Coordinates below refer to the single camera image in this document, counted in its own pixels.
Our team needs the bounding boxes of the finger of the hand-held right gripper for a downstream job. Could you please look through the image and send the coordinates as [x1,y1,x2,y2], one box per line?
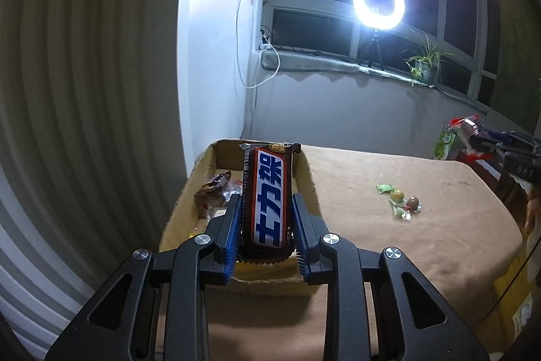
[481,128,519,144]
[467,137,509,155]

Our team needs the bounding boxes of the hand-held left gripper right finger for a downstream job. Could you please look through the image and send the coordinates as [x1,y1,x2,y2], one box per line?
[291,194,491,361]

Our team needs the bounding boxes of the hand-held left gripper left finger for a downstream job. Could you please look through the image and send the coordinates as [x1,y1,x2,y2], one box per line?
[44,194,243,361]

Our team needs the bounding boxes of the clear red-ended snack packet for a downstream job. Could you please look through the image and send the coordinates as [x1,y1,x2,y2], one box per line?
[449,115,483,152]

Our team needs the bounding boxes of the dark brown chocolate bar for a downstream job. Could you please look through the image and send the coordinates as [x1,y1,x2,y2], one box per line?
[239,142,302,264]

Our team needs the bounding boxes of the black patterned snack packet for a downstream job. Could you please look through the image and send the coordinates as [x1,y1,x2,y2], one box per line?
[194,172,232,218]

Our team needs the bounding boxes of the brown cardboard box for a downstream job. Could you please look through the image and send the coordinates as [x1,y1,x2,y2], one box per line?
[158,139,322,296]

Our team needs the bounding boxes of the person's right hand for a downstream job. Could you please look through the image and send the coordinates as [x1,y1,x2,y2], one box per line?
[523,182,541,244]

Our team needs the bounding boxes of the red box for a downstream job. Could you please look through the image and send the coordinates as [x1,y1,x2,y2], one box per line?
[458,150,501,178]

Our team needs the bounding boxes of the green carton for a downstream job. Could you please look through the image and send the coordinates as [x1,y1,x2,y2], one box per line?
[432,124,460,161]

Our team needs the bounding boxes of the dark curtain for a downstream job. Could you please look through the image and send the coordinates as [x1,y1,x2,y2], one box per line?
[486,0,541,133]

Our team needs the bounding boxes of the potted spider plant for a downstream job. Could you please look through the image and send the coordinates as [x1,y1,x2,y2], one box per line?
[401,33,455,88]

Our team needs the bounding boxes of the yellow cardboard box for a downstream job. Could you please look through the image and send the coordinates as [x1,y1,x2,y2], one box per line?
[492,247,541,345]

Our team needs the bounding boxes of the black tripod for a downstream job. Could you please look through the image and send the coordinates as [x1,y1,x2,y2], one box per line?
[364,28,386,70]

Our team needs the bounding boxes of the white wardrobe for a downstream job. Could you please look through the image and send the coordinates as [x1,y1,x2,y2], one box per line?
[180,0,263,184]

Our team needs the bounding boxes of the pale pleated curtain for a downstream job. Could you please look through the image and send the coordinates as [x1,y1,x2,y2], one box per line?
[0,0,191,349]

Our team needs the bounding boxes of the white window frame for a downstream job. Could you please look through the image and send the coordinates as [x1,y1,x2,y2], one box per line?
[254,0,503,108]

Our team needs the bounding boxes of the white cable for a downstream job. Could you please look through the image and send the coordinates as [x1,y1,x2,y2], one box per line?
[235,0,281,90]

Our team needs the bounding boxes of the white ring light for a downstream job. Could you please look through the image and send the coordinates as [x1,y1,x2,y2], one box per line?
[352,0,406,28]

